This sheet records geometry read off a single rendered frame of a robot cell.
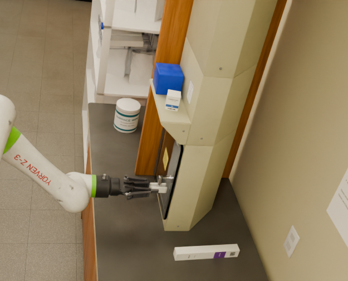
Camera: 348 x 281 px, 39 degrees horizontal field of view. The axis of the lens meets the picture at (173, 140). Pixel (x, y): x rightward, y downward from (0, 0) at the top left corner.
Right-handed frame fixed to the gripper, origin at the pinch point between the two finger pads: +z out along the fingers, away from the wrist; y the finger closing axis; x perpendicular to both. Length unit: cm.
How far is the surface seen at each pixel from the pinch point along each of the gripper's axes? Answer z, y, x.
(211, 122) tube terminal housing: 13.2, -5.3, -37.6
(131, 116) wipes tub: -3, 66, 9
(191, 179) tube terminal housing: 11.5, -5.3, -9.8
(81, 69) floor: -17, 309, 114
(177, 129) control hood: 0.9, -5.3, -33.9
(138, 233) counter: -5.9, -6.9, 20.4
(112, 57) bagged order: -8, 134, 10
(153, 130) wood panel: 1.6, 31.7, -6.7
